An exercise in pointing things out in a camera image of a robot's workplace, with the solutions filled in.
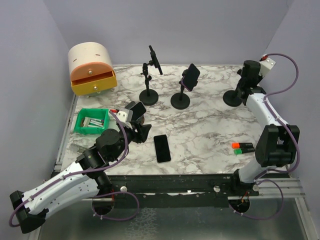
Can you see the green plastic bin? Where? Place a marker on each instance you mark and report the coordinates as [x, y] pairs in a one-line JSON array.
[[92, 121]]

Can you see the back left phone stand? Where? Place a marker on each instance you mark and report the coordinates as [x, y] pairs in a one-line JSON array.
[[148, 96]]

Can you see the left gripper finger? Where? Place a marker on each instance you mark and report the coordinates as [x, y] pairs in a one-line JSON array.
[[143, 132], [136, 124]]

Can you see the black front rail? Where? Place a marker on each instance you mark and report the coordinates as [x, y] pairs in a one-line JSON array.
[[183, 191]]

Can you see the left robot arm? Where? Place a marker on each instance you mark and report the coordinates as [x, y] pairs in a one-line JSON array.
[[82, 179]]

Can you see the orange upper drawer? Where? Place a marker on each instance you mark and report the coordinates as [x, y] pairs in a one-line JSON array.
[[89, 72]]

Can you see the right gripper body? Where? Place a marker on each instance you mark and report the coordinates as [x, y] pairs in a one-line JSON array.
[[240, 84]]

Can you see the black phone back left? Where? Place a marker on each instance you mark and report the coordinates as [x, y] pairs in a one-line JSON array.
[[154, 60]]

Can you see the grey black phone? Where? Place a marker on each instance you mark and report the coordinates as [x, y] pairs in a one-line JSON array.
[[162, 149]]

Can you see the yellow lower drawer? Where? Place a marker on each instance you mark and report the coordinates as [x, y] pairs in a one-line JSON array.
[[94, 84]]

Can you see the back middle phone stand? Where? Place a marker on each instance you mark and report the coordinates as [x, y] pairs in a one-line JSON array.
[[180, 101]]

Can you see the beige drawer cabinet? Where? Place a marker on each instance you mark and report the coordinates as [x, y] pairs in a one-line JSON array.
[[88, 52]]

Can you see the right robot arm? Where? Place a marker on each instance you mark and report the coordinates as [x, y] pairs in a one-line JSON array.
[[276, 146]]

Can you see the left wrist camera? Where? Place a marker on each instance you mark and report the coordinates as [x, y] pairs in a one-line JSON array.
[[124, 115]]

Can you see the black phone stand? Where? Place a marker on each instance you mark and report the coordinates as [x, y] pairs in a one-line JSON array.
[[231, 97]]

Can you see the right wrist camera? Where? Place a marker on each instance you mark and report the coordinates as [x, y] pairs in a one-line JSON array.
[[266, 64]]

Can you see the black phone on brown stand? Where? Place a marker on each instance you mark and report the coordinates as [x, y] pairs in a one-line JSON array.
[[138, 110]]

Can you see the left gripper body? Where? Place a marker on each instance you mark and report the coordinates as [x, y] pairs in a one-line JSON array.
[[133, 134]]

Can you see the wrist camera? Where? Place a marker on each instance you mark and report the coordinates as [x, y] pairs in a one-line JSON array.
[[266, 64], [124, 115]]

